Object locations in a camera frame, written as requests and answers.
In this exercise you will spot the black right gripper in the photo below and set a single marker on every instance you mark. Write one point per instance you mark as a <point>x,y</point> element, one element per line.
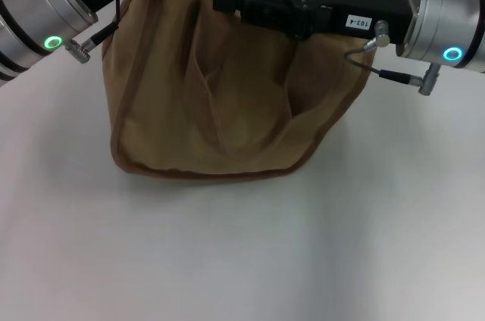
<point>341,7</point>

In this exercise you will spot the khaki fabric food bag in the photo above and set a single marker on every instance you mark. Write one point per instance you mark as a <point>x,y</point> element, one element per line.
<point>235,82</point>

